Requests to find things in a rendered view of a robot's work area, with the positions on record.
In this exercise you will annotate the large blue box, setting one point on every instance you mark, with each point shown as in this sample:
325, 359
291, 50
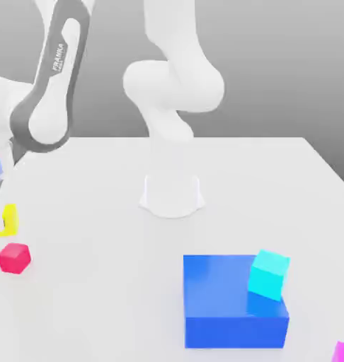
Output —
217, 305

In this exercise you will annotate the small cyan cube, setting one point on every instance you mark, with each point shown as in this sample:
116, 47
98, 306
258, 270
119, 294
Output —
268, 275

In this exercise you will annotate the small red cube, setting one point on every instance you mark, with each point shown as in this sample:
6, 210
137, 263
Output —
14, 258

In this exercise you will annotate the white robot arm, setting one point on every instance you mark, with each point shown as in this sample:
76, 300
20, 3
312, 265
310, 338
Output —
172, 84

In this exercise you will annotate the small yellow cube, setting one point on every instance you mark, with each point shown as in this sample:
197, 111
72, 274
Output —
11, 220

